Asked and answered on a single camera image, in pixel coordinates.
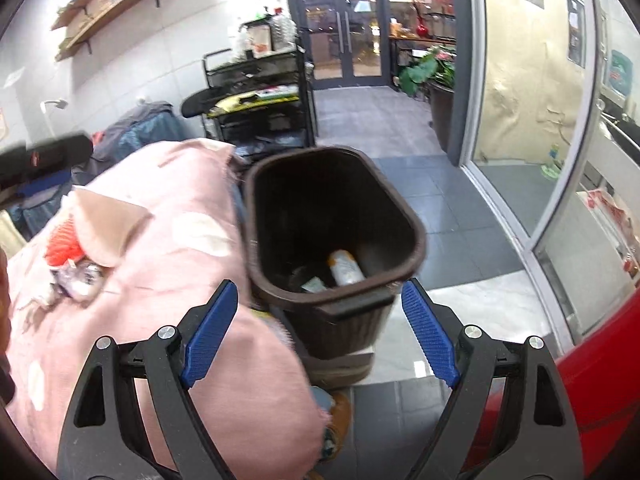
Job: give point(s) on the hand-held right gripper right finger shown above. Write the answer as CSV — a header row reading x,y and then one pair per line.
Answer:
x,y
427,330

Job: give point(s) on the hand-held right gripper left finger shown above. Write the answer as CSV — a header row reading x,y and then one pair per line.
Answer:
x,y
210,330

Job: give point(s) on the brown plastic trash bin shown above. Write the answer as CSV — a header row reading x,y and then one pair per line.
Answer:
x,y
340,330

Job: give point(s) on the red cloth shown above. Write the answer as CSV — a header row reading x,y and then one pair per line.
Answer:
x,y
97,136

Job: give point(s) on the white floor lamp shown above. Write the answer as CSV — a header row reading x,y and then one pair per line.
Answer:
x,y
54,105

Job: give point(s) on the pink white-dotted blanket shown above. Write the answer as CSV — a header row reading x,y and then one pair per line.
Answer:
x,y
175,270

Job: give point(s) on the beige low stool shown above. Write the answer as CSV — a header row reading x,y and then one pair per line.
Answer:
x,y
345,366

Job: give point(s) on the bed with grey blue bedding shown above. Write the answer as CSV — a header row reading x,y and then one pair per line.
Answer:
x,y
145,125

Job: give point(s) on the red foam fruit net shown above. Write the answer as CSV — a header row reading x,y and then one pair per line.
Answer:
x,y
62,247

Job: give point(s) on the white orange plastic bottle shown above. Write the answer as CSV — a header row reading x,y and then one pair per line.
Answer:
x,y
344,267

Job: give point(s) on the crumpled white paper scrap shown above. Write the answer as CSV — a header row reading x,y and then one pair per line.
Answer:
x,y
314,285

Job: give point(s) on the orange brown slipper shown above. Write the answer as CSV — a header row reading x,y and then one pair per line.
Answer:
x,y
341,410

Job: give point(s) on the crumpled silver plastic wrapper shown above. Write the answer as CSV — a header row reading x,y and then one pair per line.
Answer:
x,y
80,277

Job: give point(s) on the black round stool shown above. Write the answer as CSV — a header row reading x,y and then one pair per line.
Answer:
x,y
200,100

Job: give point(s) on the red glossy object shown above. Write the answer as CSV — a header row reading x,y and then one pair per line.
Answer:
x,y
600,385

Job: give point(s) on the pale yellow sheet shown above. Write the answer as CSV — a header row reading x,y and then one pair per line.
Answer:
x,y
230,105

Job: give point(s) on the small green toy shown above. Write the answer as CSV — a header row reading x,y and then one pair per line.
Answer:
x,y
552,162

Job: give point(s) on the red white plastic bag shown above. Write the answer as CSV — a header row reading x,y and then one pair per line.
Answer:
x,y
607,215

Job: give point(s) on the dark brown plant pot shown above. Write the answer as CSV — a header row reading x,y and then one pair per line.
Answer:
x,y
442,110

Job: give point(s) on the cluster of bottles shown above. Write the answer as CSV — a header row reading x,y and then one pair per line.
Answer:
x,y
262,35

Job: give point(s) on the green leafy plant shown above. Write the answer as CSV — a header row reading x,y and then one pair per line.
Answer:
x,y
430,67

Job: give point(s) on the red vase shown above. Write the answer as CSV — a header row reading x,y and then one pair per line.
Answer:
x,y
421,25

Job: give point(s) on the glass double door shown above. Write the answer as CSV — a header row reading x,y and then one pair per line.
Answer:
x,y
340,35

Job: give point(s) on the wooden wall shelf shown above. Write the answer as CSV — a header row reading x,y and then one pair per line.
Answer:
x,y
115,7

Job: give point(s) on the teal wall poster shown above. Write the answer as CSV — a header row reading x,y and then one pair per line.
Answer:
x,y
620,72

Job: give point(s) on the dark wall poster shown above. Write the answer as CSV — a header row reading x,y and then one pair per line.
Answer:
x,y
575,30

